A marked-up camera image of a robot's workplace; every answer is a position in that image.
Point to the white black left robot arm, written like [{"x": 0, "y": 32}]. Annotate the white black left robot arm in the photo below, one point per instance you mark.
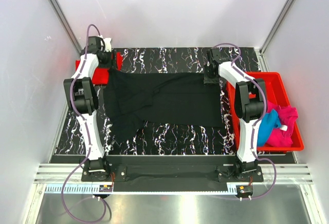
[{"x": 83, "y": 101}]

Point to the aluminium frame post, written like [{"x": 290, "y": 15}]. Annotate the aluminium frame post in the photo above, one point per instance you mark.
[
  {"x": 65, "y": 24},
  {"x": 277, "y": 24}
]

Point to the pink t shirt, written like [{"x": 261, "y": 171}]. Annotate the pink t shirt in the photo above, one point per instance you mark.
[{"x": 283, "y": 127}]

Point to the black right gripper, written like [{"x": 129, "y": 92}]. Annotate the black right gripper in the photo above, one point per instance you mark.
[{"x": 209, "y": 81}]

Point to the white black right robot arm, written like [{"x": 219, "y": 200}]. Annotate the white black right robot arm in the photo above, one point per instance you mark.
[{"x": 250, "y": 106}]

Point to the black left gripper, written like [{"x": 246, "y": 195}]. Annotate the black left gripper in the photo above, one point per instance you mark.
[{"x": 110, "y": 63}]

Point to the aluminium front rail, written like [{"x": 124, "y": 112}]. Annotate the aluminium front rail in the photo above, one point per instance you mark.
[{"x": 283, "y": 173}]

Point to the black t shirt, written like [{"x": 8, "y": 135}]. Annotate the black t shirt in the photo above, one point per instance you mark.
[{"x": 132, "y": 99}]

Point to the white slotted cable duct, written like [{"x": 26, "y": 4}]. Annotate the white slotted cable duct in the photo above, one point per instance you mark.
[{"x": 101, "y": 189}]

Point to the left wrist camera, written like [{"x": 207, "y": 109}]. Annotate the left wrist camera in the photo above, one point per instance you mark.
[{"x": 106, "y": 42}]

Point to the blue t shirt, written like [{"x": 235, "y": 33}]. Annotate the blue t shirt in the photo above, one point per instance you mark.
[{"x": 269, "y": 122}]

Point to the aluminium frame post right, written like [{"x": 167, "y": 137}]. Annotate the aluminium frame post right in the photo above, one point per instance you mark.
[{"x": 277, "y": 24}]

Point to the folded red t shirt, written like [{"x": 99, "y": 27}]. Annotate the folded red t shirt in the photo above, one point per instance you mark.
[{"x": 101, "y": 76}]

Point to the aluminium frame post left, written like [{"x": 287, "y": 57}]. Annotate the aluminium frame post left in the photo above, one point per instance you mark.
[{"x": 65, "y": 24}]

